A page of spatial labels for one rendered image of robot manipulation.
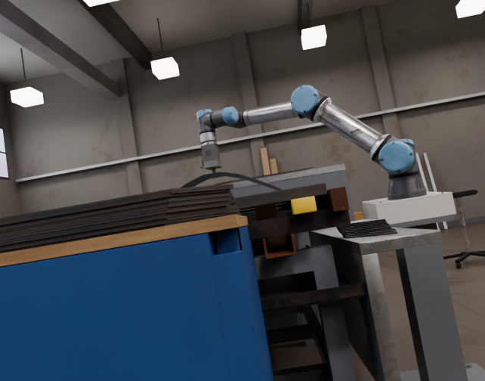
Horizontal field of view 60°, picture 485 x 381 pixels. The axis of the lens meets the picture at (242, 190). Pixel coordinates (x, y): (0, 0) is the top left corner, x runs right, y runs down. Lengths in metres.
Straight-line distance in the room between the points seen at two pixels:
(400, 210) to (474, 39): 9.43
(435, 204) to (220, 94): 8.58
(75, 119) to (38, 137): 1.02
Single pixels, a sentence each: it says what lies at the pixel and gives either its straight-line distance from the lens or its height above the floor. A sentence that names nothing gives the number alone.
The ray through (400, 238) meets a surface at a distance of 1.11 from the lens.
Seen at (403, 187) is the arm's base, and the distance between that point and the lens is 1.78.
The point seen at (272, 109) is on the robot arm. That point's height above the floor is 1.26.
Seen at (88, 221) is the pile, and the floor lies 0.82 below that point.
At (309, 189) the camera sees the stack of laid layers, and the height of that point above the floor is 0.84.
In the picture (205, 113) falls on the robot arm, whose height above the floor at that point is 1.30.
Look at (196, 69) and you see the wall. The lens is 10.34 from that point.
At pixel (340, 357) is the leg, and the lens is 1.25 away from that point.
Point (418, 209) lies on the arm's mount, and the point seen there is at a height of 0.72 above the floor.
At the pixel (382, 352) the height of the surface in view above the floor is 0.41.
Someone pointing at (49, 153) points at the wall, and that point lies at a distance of 11.22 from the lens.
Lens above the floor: 0.77
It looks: 5 degrees up
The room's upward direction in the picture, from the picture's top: 9 degrees counter-clockwise
